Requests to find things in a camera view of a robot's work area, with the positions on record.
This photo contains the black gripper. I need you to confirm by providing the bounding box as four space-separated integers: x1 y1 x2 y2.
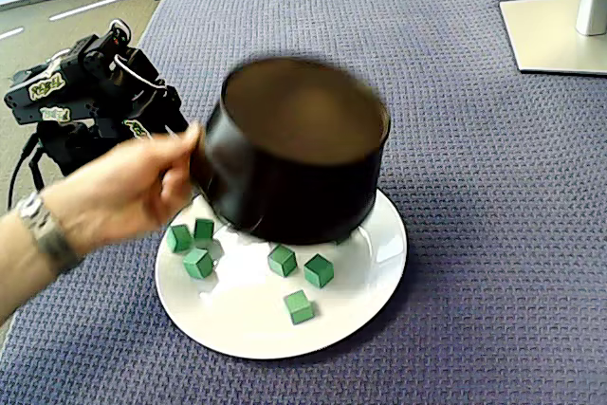
101 47 190 139

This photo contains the black metal bucket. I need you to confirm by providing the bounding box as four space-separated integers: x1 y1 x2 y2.
188 57 393 248

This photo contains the bare human forearm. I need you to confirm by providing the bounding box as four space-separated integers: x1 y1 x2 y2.
0 212 56 328

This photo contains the white round plate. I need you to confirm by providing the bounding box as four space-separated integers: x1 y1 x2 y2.
154 189 410 361

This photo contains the bare human hand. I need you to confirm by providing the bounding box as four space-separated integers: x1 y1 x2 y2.
42 120 204 262

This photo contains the silver wrist watch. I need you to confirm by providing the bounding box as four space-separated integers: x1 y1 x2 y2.
13 190 84 276

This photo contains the blue woven table mat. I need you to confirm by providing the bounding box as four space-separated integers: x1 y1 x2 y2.
0 0 607 405

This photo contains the white monitor stand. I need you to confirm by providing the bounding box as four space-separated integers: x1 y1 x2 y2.
498 0 607 76

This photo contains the thin servo wire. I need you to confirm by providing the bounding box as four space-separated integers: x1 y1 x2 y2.
113 56 168 92
109 19 132 41

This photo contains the thin black cable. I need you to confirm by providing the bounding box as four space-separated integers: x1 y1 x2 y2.
28 157 46 192

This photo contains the thick black cable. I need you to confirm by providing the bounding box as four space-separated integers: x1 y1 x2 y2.
6 132 40 211

